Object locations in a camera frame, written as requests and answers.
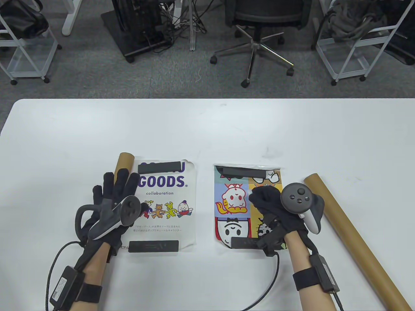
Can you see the person's right hand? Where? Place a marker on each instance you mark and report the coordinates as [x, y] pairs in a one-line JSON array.
[[266, 201]]

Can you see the person's left hand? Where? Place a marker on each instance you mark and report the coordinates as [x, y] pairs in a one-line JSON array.
[[121, 184]]

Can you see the brown cardboard mailing tube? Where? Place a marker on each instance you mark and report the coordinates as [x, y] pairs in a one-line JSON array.
[[124, 162], [356, 246]]

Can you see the grey handheld controller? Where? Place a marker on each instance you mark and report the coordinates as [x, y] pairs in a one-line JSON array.
[[295, 196], [129, 210]]

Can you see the colourful cartoon poster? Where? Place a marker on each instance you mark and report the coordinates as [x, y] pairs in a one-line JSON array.
[[231, 201]]

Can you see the black rectangular bar weight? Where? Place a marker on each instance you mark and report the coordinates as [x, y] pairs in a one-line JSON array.
[[240, 171], [243, 243], [152, 246], [159, 167]]

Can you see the white poster purple lettering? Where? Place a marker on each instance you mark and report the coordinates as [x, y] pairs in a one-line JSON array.
[[189, 184]]

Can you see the person's right forearm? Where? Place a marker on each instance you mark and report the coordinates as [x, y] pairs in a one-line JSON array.
[[301, 256]]

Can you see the person's left forearm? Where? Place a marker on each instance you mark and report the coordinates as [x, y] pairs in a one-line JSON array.
[[95, 269]]

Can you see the black wrist sensor box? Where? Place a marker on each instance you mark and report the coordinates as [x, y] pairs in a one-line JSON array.
[[66, 285], [324, 273]]

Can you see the black rolling equipment cart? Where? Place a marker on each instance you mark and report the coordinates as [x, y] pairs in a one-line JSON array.
[[136, 22]]

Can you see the white desk leg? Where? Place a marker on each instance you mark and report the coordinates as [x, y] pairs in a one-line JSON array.
[[68, 26]]

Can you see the black office chair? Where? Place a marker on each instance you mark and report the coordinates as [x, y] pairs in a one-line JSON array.
[[266, 13]]

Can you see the black bag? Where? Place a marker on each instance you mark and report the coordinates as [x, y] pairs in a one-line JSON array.
[[22, 19]]

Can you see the grey bag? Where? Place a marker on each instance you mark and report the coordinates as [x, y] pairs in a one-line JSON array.
[[353, 19]]

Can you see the black equipment base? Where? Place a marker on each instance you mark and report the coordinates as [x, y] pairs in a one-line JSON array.
[[403, 39]]

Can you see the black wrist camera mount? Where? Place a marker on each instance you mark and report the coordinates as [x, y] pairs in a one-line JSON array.
[[113, 252], [272, 241]]

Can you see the clear acrylic post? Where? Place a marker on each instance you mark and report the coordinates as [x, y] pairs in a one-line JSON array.
[[193, 39]]

